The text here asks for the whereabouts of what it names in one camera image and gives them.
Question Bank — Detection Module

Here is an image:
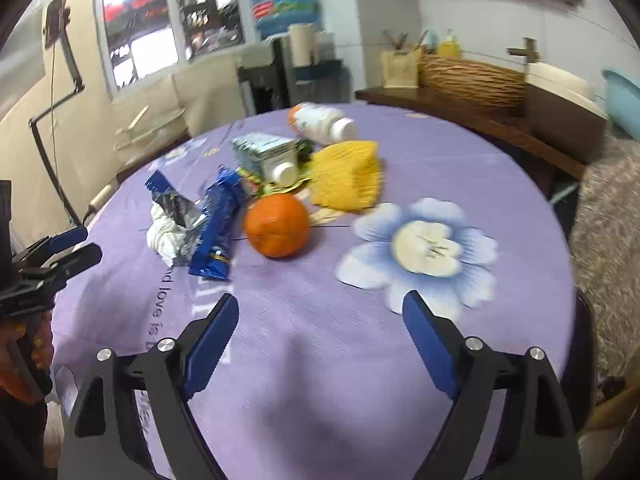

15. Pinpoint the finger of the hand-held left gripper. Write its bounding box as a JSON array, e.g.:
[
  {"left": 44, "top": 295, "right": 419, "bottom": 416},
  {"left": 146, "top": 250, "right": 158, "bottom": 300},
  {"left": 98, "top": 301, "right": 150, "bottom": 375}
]
[
  {"left": 27, "top": 243, "right": 104, "bottom": 292},
  {"left": 12, "top": 226, "right": 89, "bottom": 268}
]

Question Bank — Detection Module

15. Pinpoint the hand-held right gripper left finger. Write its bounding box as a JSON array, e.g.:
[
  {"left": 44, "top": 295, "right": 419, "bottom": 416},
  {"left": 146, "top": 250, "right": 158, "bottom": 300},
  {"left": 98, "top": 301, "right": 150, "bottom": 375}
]
[{"left": 57, "top": 292, "right": 240, "bottom": 480}]

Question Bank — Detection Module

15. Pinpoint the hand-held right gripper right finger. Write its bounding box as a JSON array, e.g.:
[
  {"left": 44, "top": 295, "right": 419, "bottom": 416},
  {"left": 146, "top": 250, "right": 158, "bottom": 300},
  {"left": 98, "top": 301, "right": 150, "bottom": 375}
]
[{"left": 402, "top": 290, "right": 584, "bottom": 480}]

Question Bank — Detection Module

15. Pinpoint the person's left hand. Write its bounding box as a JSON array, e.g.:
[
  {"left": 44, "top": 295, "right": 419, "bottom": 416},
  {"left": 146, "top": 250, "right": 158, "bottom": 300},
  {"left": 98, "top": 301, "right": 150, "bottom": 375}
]
[{"left": 0, "top": 309, "right": 55, "bottom": 406}]

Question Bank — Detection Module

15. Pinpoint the white crumpled tissue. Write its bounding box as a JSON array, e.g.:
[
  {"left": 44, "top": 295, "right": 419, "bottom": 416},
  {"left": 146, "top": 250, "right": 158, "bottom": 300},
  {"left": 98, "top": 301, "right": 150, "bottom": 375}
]
[{"left": 146, "top": 204, "right": 193, "bottom": 267}]

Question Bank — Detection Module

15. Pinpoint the silver foil wrapper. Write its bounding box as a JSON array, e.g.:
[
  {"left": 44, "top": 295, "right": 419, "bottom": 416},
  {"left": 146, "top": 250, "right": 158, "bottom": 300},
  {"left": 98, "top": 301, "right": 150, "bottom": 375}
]
[{"left": 145, "top": 170, "right": 207, "bottom": 256}]

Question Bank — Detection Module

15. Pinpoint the purple flower print tablecloth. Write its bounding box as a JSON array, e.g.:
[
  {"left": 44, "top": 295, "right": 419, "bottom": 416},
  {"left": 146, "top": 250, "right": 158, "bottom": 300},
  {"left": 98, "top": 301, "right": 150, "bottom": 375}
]
[{"left": 50, "top": 102, "right": 579, "bottom": 480}]

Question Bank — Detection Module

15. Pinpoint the blue snack wrapper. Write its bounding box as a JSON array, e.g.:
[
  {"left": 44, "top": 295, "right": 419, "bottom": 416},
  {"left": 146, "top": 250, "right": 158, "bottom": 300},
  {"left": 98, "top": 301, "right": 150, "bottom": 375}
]
[{"left": 187, "top": 167, "right": 247, "bottom": 281}]

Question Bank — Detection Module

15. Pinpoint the orange fruit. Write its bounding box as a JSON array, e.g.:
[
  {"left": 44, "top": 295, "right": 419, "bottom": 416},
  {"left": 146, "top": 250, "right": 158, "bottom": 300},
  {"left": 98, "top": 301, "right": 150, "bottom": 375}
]
[{"left": 244, "top": 193, "right": 311, "bottom": 259}]

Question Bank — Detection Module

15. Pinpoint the wooden ice cream stick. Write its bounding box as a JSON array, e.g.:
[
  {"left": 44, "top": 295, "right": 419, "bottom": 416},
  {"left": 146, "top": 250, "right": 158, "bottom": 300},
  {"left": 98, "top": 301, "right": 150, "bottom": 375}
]
[{"left": 307, "top": 207, "right": 353, "bottom": 225}]

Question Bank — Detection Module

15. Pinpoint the green and yellow wrapper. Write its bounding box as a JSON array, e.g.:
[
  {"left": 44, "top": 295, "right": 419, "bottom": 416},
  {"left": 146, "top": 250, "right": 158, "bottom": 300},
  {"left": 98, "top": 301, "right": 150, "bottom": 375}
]
[{"left": 239, "top": 166, "right": 313, "bottom": 198}]

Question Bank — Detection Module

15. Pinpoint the yellow foam fruit net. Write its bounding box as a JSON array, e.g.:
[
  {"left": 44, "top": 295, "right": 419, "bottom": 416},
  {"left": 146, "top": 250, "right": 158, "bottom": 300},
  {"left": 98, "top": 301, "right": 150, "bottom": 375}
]
[{"left": 309, "top": 141, "right": 385, "bottom": 211}]

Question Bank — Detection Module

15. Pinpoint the green drink carton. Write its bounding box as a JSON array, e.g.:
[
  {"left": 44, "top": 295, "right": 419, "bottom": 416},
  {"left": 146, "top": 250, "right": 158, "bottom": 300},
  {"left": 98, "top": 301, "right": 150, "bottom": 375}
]
[{"left": 231, "top": 132, "right": 316, "bottom": 187}]

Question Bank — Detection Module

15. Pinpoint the grey fabric sofa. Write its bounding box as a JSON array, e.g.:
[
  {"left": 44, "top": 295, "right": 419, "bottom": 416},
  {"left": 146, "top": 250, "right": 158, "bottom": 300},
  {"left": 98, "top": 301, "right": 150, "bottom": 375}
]
[{"left": 569, "top": 130, "right": 640, "bottom": 378}]

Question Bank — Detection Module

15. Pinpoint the phone on stand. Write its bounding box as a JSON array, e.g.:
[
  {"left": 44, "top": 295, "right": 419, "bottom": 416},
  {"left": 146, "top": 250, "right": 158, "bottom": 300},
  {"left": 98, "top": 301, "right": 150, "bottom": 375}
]
[{"left": 43, "top": 0, "right": 71, "bottom": 51}]

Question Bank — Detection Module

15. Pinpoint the wooden side counter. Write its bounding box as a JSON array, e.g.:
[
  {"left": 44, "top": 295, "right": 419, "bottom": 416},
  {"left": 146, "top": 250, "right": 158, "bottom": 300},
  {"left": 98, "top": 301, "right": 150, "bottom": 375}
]
[{"left": 356, "top": 85, "right": 589, "bottom": 196}]

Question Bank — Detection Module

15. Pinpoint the window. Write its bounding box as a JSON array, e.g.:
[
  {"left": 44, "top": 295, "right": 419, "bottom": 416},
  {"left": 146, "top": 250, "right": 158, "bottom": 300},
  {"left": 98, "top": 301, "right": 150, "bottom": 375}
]
[{"left": 94, "top": 0, "right": 247, "bottom": 95}]

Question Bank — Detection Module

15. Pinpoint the white pill bottle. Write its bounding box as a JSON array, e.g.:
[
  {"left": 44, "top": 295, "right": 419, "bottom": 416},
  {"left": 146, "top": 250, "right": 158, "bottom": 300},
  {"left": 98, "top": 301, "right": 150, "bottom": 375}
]
[{"left": 288, "top": 102, "right": 359, "bottom": 146}]

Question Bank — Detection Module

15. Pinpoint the wicker basket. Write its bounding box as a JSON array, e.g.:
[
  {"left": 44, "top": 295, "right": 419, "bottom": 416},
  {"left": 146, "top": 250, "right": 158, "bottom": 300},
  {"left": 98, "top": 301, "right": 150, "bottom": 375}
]
[{"left": 419, "top": 55, "right": 529, "bottom": 109}]

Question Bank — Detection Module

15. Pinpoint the water dispenser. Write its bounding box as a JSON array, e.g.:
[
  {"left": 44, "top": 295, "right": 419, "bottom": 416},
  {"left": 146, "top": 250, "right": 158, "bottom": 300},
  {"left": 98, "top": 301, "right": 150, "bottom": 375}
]
[{"left": 238, "top": 35, "right": 354, "bottom": 115}]

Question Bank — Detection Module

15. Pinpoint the beige utensil holder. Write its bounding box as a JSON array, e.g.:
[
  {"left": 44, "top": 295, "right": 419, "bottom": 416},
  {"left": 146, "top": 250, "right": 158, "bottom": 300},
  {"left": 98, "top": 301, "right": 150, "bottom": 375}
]
[{"left": 381, "top": 48, "right": 422, "bottom": 90}]

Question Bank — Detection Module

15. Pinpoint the yellow bottle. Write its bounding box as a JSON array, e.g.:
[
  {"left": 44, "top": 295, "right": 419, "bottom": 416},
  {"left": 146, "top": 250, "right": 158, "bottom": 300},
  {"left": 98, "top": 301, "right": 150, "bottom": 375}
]
[{"left": 437, "top": 30, "right": 464, "bottom": 59}]

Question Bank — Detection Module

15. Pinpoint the light blue basin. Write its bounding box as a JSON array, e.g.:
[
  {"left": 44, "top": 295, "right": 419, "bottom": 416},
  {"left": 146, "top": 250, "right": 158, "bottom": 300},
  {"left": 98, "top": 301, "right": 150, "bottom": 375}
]
[{"left": 602, "top": 68, "right": 640, "bottom": 134}]

